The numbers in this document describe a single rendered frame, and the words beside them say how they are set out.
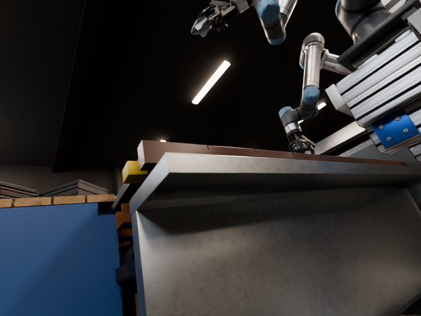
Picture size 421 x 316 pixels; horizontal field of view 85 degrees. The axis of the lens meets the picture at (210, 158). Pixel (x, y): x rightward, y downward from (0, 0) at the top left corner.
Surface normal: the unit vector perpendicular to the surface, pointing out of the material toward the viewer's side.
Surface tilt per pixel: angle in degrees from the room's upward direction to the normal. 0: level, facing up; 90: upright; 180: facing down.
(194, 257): 90
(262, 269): 90
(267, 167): 90
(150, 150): 90
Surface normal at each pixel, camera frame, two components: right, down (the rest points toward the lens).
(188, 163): 0.50, -0.47
